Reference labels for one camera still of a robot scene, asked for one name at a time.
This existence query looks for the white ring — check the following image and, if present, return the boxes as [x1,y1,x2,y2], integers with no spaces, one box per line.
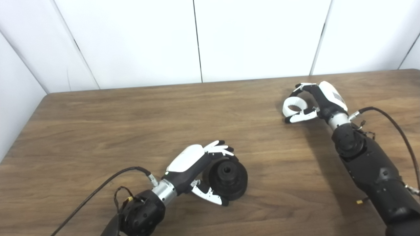
[283,96,308,118]

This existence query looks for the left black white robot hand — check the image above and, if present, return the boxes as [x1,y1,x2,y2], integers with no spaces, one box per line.
[163,140,235,207]

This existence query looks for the thin right arm wire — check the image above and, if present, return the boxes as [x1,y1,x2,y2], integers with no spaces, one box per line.
[356,120,376,140]

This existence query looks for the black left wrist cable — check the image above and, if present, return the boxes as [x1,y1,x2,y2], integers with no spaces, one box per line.
[51,167,158,236]

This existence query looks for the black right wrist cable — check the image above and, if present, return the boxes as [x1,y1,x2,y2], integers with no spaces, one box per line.
[348,107,420,191]

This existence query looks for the round black part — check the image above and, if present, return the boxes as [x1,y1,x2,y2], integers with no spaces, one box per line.
[202,155,249,201]

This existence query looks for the thin arm wire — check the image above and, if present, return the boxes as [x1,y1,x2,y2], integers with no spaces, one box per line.
[356,120,376,140]
[114,186,136,214]

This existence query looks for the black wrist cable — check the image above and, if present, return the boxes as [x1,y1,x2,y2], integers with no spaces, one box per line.
[348,107,420,191]
[51,167,158,236]

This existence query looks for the thin left arm wire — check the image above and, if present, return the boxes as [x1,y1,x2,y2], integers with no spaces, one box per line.
[114,186,136,214]

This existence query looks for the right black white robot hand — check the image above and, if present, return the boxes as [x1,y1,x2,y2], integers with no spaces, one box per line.
[284,81,348,124]

